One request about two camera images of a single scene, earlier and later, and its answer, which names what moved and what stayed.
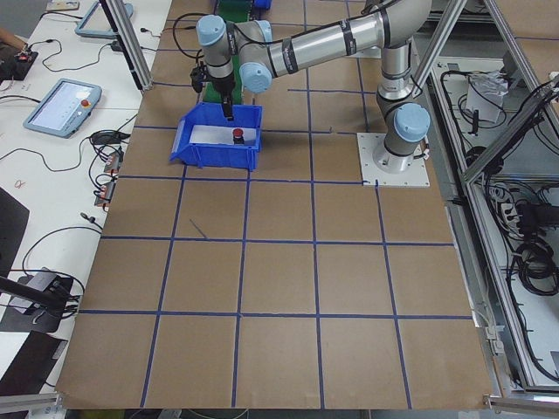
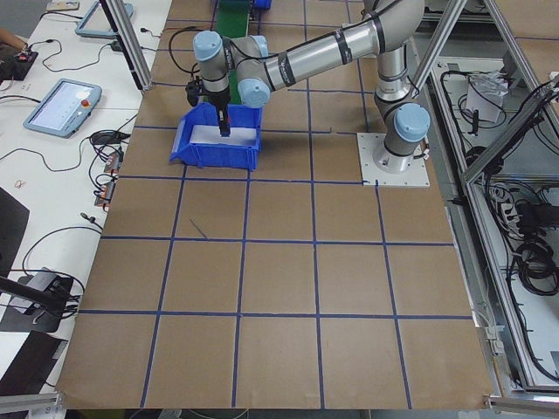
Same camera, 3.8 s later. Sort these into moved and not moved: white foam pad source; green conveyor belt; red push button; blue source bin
Moved: red push button
Not moved: green conveyor belt; white foam pad source; blue source bin
